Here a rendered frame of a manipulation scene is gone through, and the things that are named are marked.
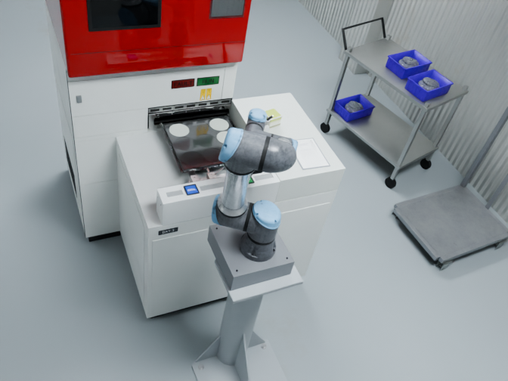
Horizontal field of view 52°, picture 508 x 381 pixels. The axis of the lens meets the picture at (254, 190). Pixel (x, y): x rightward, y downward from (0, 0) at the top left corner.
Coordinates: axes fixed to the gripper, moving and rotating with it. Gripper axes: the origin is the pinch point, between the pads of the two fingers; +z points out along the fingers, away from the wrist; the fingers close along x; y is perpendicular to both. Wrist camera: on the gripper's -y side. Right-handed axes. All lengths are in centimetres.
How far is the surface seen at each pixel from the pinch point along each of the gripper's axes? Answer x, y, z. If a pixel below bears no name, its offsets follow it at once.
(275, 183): -12.6, -4.0, 2.3
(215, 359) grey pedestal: 18, -34, 96
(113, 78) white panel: 46, 58, -19
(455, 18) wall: -221, 123, 2
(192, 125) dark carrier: 9, 50, 8
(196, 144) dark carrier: 11.4, 35.6, 7.8
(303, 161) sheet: -31.3, 5.1, 1.0
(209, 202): 19.1, -4.0, 6.8
